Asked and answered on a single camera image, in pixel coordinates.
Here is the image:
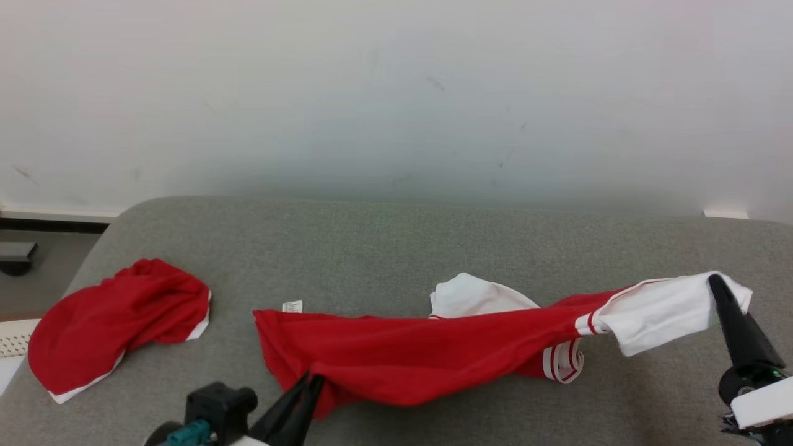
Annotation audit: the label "white and black baseboard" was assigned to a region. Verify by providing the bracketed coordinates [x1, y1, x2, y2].
[0, 206, 121, 234]

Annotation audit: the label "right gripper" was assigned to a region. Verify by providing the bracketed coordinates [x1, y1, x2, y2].
[708, 274, 793, 446]

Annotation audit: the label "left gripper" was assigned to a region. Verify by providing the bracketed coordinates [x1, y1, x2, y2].
[232, 371, 326, 446]

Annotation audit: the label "red shirt with white sleeves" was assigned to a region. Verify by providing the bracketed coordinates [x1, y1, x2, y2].
[253, 271, 754, 421]

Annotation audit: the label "grey fabric sofa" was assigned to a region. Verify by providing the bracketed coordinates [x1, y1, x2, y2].
[0, 196, 793, 446]

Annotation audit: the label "white perforated laundry basket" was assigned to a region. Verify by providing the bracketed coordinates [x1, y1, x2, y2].
[0, 313, 44, 397]

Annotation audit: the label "red shorts with white trim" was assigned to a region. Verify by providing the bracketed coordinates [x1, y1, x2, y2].
[28, 258, 212, 405]

